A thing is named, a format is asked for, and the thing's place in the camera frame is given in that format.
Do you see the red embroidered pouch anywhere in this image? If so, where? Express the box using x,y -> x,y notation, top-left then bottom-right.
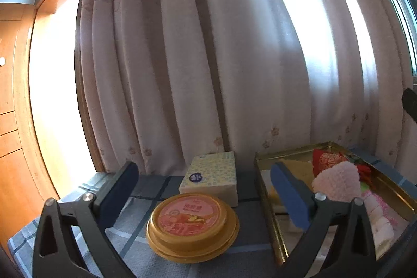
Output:
312,149 -> 372,182

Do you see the pale yellow tissue pack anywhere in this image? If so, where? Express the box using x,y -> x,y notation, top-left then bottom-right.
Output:
179,151 -> 239,207

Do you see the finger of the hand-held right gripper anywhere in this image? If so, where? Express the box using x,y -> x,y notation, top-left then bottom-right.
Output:
401,87 -> 417,125

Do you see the wooden door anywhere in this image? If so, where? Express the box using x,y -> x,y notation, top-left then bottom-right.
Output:
0,3 -> 56,200

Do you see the pale floral curtain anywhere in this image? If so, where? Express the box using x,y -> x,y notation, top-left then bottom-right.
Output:
76,0 -> 414,177

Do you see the blue plaid blanket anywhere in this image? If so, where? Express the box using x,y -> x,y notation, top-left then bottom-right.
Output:
7,148 -> 417,278

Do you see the gold tin box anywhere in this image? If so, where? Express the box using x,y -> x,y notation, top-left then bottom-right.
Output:
254,141 -> 417,267

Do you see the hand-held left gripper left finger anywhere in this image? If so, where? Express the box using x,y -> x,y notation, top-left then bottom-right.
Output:
33,161 -> 140,278

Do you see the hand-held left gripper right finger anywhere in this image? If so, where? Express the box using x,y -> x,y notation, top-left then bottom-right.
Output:
270,162 -> 382,278

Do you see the window frame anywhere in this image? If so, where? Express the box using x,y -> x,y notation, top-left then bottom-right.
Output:
353,0 -> 417,80

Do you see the pink checked white cloth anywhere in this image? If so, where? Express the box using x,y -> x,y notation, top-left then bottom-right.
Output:
362,189 -> 408,261

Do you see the pink towel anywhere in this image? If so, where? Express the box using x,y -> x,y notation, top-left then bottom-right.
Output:
312,162 -> 363,203

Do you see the yellow round container pink lid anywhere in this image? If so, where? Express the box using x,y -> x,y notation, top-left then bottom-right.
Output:
146,193 -> 240,263

